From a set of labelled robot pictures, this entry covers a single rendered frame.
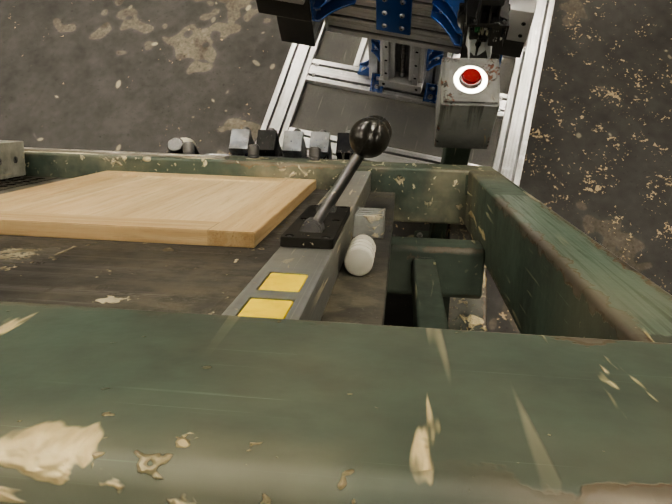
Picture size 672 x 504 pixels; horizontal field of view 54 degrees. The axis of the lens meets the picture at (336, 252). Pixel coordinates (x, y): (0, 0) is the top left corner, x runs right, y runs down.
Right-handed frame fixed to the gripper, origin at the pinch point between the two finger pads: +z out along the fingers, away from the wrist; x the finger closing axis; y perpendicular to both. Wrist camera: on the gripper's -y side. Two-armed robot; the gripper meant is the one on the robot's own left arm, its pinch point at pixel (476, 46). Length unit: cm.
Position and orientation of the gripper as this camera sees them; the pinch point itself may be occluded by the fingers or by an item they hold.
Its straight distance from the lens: 133.8
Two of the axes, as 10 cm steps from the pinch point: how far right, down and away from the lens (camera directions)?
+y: -0.8, 9.2, -3.8
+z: 0.6, 3.8, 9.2
